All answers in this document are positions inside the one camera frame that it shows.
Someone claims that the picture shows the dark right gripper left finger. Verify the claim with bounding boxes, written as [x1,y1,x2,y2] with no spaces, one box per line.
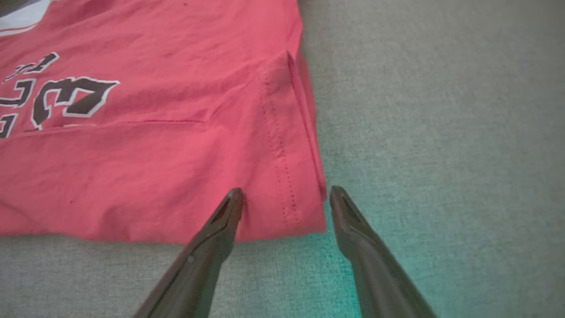
[132,188,245,318]

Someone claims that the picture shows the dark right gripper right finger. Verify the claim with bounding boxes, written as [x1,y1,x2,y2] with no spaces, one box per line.
[330,185,438,318]

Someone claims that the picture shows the red basketball jersey number 23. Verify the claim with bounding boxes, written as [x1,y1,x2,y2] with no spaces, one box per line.
[0,0,328,245]

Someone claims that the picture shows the grey fabric sofa seat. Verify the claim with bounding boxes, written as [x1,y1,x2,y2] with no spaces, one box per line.
[0,0,565,318]

